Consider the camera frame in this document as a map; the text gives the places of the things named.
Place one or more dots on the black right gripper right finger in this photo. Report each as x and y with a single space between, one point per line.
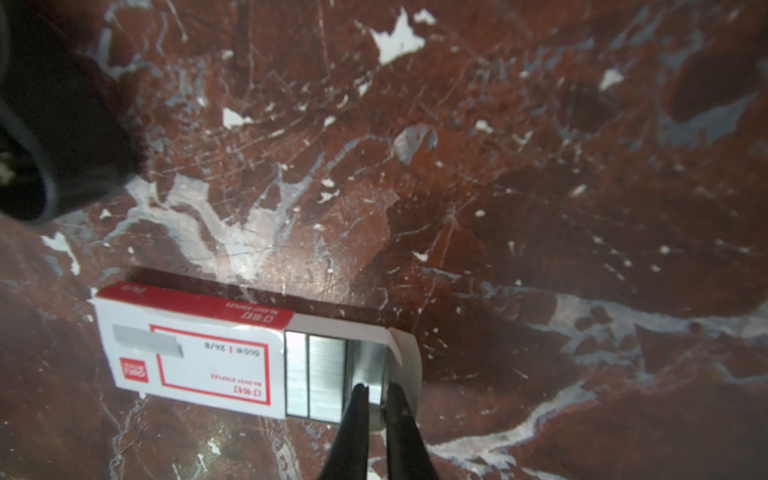
407 456

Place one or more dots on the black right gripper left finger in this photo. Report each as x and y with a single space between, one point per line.
347 459

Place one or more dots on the silver staple strip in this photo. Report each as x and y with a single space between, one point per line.
321 373

